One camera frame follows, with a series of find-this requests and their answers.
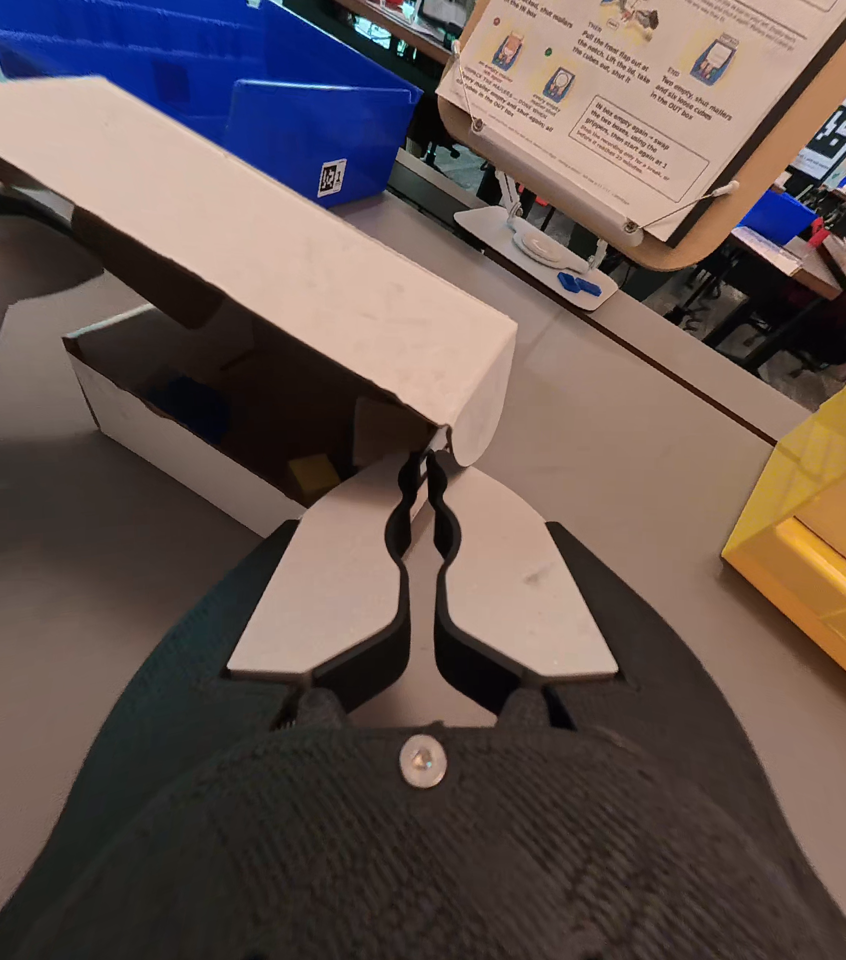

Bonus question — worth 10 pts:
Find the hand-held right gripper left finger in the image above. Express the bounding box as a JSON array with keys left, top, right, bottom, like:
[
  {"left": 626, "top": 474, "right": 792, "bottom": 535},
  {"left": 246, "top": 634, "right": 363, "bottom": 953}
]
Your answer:
[{"left": 225, "top": 450, "right": 427, "bottom": 712}]

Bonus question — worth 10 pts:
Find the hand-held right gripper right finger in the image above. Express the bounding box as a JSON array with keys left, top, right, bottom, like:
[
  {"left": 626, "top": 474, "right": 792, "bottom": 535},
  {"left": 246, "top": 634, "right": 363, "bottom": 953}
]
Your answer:
[{"left": 426, "top": 450, "right": 620, "bottom": 714}]

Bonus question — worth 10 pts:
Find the yellow cube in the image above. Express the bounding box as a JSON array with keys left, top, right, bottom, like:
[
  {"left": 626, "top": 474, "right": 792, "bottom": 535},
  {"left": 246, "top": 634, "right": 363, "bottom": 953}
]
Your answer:
[{"left": 288, "top": 453, "right": 342, "bottom": 506}]

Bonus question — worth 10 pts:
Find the blue cube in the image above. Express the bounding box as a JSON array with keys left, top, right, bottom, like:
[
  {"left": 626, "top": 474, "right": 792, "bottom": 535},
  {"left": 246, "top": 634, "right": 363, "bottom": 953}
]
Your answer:
[{"left": 147, "top": 373, "right": 233, "bottom": 445}]

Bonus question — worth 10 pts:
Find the yellow plastic bin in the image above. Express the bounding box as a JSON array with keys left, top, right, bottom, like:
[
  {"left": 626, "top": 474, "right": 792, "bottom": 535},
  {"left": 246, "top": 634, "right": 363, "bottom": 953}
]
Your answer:
[{"left": 720, "top": 363, "right": 846, "bottom": 723}]

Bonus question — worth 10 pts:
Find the blue plastic bin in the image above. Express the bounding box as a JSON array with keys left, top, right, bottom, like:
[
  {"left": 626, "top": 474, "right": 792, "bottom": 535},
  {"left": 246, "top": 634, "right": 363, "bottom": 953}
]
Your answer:
[
  {"left": 738, "top": 187, "right": 820, "bottom": 246},
  {"left": 0, "top": 0, "right": 424, "bottom": 209}
]

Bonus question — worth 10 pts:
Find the white stand base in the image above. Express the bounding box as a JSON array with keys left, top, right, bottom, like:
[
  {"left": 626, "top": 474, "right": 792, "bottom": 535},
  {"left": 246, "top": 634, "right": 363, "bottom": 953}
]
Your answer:
[{"left": 454, "top": 204, "right": 620, "bottom": 312}]

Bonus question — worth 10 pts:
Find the grey desk with wooden edge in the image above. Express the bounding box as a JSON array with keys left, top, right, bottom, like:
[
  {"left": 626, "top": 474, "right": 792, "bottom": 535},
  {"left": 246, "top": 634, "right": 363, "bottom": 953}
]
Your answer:
[{"left": 730, "top": 225, "right": 846, "bottom": 316}]

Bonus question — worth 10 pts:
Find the printed instruction sheet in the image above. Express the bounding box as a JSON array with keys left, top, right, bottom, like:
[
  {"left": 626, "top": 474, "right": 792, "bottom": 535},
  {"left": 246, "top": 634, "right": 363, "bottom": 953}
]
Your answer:
[{"left": 438, "top": 0, "right": 846, "bottom": 245}]

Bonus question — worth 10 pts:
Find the black cable tray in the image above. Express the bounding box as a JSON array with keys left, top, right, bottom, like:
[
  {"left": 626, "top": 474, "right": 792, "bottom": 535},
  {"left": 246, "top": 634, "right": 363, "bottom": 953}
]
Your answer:
[{"left": 385, "top": 146, "right": 517, "bottom": 226}]

